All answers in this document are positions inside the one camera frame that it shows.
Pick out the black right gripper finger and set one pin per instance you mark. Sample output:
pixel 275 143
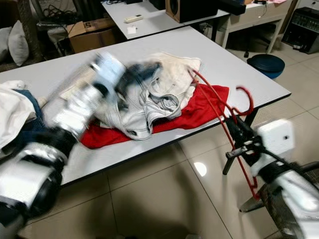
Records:
pixel 239 132

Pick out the red plastic hanger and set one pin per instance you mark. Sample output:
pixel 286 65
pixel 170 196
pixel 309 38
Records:
pixel 250 99

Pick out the pale denim jeans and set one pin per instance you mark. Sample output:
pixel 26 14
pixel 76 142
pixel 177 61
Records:
pixel 144 117

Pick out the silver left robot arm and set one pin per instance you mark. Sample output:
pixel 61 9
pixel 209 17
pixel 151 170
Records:
pixel 30 174

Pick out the red shirt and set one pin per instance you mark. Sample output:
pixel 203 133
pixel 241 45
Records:
pixel 204 107

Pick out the cream shirt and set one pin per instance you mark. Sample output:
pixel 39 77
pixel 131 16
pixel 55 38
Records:
pixel 179 67

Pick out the white paper note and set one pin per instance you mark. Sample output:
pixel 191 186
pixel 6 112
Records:
pixel 132 30

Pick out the white shirt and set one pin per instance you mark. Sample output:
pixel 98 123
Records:
pixel 12 114

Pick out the white remote control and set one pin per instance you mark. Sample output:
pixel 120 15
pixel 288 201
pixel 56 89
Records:
pixel 134 19

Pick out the brown cardboard box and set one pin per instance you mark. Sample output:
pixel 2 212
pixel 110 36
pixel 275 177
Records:
pixel 89 39

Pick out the blue lidded bin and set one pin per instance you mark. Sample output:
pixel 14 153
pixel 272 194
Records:
pixel 266 64

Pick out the grey table black legs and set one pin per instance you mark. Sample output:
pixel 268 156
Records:
pixel 229 55

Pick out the blue denim jeans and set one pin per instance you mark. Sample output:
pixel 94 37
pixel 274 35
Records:
pixel 35 99

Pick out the wooden speaker box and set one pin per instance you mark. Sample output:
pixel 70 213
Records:
pixel 189 10

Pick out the grey pillow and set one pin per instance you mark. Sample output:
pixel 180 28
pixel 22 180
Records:
pixel 19 44
pixel 5 45

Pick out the black electronic device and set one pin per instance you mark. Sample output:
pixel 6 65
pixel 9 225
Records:
pixel 301 32

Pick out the beige desk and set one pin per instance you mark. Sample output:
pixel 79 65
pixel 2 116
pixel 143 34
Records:
pixel 254 15

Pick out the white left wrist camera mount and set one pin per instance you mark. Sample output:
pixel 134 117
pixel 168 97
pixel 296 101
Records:
pixel 109 67

